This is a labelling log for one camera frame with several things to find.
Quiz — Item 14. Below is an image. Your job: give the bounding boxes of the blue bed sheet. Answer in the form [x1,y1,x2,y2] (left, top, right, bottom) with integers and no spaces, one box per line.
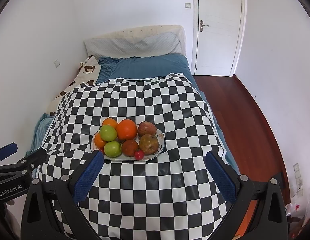
[94,53,242,176]

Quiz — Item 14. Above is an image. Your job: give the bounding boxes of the orange at plate back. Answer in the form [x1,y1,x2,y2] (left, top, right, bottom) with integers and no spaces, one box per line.
[102,118,117,129]

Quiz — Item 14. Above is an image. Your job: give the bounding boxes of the brownish green apple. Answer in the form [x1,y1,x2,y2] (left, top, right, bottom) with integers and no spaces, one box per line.
[139,134,159,155]

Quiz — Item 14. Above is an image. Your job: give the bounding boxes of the metal door handle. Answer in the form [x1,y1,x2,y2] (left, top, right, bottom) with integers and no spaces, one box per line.
[199,20,209,32]

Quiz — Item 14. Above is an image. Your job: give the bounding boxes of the dark red orange tomato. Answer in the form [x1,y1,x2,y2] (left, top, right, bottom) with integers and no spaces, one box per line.
[122,139,139,157]

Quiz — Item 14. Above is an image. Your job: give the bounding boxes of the wall power sockets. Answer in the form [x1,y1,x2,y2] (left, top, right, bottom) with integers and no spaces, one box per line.
[293,163,303,198]

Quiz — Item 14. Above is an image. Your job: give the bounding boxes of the light blue blanket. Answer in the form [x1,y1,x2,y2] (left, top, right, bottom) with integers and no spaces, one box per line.
[26,112,56,178]

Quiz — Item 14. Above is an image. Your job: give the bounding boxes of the floral white oval plate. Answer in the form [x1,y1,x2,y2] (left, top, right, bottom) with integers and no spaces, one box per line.
[90,129,165,161]

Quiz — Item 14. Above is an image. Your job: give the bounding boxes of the large green apple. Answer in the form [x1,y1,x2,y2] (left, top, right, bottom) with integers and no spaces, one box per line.
[99,125,117,142]

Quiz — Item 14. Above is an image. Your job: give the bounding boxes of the white door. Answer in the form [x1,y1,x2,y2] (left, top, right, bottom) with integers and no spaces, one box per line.
[191,0,247,76]

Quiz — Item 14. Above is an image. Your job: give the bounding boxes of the red apple on plate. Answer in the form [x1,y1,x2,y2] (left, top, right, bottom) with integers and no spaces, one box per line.
[137,121,157,137]

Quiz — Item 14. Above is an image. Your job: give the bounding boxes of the large orange on plate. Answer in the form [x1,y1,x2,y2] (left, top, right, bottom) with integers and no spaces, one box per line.
[116,119,137,141]

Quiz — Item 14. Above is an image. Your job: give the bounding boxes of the teddy bear print pillow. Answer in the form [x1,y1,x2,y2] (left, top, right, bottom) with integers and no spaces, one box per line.
[46,55,101,116]

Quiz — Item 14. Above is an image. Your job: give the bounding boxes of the small green apple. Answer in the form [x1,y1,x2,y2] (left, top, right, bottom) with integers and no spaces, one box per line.
[104,141,122,158]

